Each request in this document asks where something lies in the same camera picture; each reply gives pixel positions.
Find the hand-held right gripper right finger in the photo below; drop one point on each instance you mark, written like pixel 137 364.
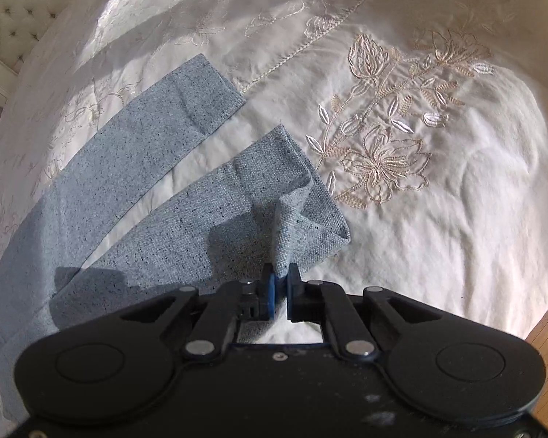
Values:
pixel 292 293

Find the cream tufted headboard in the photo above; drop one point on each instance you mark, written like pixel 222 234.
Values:
pixel 27 9

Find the cream embroidered floral bedspread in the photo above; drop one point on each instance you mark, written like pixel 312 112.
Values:
pixel 438 237

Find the grey-blue speckled pants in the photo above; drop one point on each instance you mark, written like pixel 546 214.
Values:
pixel 141 237

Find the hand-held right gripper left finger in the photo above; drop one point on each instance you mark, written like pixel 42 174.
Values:
pixel 268 293

